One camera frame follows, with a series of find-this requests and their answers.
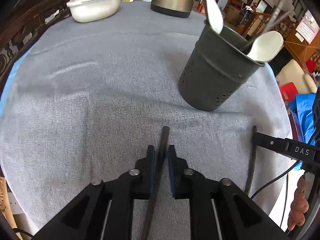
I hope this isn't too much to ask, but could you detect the dark chopstick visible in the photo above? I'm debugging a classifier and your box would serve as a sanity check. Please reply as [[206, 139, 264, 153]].
[[244, 126, 257, 195], [140, 126, 170, 240]]

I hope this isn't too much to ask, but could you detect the right hand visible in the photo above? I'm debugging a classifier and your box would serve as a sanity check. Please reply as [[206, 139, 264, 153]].
[[287, 176, 309, 231]]

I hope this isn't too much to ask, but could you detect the blue jacket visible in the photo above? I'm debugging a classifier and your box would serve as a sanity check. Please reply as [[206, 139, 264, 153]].
[[296, 93, 316, 143]]

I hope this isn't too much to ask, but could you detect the cream armchair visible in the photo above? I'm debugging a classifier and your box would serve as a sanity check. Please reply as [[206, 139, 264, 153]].
[[276, 59, 317, 94]]

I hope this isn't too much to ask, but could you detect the grey table cloth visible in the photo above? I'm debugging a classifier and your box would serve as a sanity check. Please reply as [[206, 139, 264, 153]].
[[1, 1, 292, 228]]

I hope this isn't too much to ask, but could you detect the white spoon right in holder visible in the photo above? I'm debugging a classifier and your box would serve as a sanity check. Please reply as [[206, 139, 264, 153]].
[[247, 31, 284, 63]]

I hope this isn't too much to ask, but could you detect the white spoon in holder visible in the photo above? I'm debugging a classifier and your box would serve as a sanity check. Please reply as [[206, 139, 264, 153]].
[[247, 31, 284, 63], [206, 0, 223, 34]]

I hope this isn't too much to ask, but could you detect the dark perforated utensil holder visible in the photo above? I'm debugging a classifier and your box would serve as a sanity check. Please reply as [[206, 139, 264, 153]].
[[178, 23, 264, 112]]

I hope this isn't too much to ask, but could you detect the chopsticks right in holder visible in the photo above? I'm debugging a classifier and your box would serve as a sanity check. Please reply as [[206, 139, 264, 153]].
[[241, 0, 292, 53]]

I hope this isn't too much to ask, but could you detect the white spoon left in holder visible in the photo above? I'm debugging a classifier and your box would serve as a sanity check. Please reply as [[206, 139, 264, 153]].
[[206, 0, 223, 34]]

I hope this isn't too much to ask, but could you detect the white bowl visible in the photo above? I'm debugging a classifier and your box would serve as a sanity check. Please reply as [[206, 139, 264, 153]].
[[67, 0, 121, 23]]

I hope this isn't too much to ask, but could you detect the dark carved wooden bench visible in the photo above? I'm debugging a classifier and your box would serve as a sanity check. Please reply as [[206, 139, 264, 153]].
[[1, 0, 71, 91]]

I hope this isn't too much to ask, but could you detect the black cable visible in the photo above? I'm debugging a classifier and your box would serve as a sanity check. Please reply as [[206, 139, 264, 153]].
[[250, 159, 301, 228]]

